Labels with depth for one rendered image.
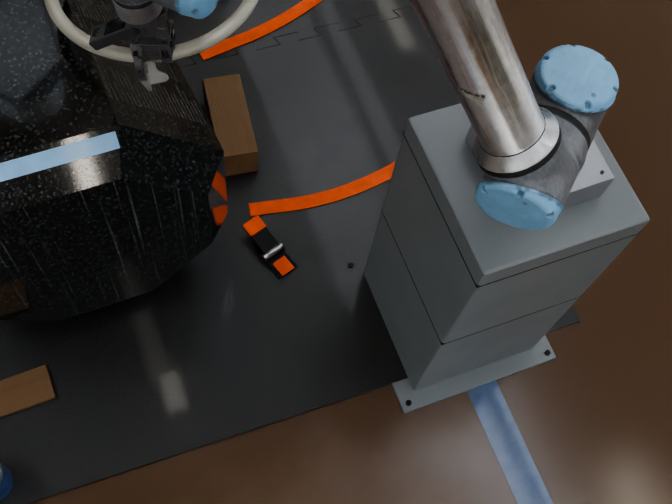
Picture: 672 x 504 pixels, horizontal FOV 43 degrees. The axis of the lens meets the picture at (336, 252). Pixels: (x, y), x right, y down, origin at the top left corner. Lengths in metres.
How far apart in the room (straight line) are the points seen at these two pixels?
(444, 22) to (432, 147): 0.62
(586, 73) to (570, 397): 1.27
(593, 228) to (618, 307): 0.96
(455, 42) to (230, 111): 1.52
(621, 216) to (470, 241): 0.34
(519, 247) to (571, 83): 0.38
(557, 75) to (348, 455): 1.29
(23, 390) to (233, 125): 0.99
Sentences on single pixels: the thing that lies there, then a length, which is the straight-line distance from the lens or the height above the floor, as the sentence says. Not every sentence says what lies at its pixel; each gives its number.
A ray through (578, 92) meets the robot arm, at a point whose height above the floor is 1.20.
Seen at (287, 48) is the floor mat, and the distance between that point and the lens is 3.02.
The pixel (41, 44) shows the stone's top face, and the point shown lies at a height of 0.80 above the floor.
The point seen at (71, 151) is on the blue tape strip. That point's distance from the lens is 1.91.
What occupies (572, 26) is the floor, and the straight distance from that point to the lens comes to 3.33.
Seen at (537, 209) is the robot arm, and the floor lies 1.14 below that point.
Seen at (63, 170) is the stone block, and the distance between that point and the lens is 1.92.
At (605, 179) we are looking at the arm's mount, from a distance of 1.82.
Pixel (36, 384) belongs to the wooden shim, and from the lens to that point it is 2.52.
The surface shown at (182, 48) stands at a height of 0.93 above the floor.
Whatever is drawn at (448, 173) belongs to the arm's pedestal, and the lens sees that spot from 1.82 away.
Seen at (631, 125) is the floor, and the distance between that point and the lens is 3.14.
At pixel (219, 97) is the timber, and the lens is 2.75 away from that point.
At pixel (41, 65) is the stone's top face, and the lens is 2.03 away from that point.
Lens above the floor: 2.38
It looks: 64 degrees down
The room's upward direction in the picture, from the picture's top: 12 degrees clockwise
